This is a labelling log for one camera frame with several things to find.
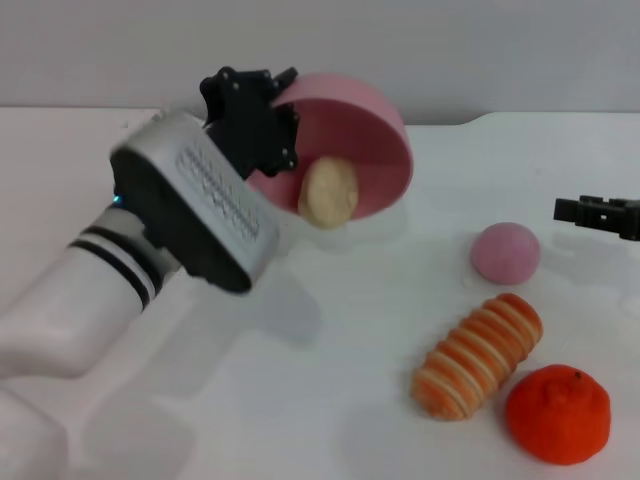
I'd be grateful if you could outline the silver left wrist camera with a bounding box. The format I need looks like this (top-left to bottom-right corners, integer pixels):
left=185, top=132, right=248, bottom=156
left=109, top=110, right=281, bottom=295

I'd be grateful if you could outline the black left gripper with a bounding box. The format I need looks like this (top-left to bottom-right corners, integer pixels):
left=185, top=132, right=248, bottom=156
left=198, top=65, right=301, bottom=179

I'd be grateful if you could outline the orange tangerine toy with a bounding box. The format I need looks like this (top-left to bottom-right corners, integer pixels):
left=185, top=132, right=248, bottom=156
left=504, top=363, right=612, bottom=465

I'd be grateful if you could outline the striped orange bread roll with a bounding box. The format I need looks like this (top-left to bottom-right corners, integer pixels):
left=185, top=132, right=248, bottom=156
left=410, top=292, right=544, bottom=421

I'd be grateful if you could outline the beige egg yolk pastry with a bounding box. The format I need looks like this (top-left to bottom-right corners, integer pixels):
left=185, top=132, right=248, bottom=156
left=298, top=155, right=360, bottom=231

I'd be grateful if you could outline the pink plastic bowl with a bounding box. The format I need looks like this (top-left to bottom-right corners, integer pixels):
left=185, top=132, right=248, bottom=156
left=247, top=72, right=416, bottom=222

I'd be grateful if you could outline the pink round bun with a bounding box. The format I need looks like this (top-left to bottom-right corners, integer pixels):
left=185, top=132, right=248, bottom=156
left=468, top=221, right=542, bottom=285

